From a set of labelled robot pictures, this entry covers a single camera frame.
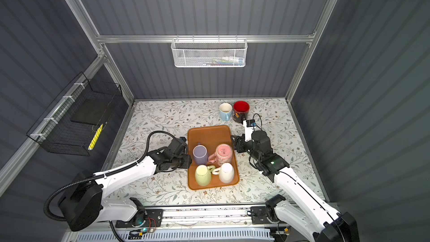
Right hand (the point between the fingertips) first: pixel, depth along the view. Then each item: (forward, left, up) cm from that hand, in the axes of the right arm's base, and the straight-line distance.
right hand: (238, 136), depth 78 cm
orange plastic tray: (+13, +15, -20) cm, 28 cm away
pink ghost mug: (-5, +7, -8) cm, 12 cm away
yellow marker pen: (-6, +60, +10) cm, 61 cm away
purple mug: (-3, +19, -11) cm, 22 cm away
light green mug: (-15, +17, -9) cm, 24 cm away
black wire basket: (+1, +73, +11) cm, 74 cm away
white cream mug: (-13, +6, -9) cm, 17 cm away
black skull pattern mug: (+25, -3, -10) cm, 27 cm away
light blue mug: (+28, +5, -12) cm, 31 cm away
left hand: (-6, +25, -14) cm, 29 cm away
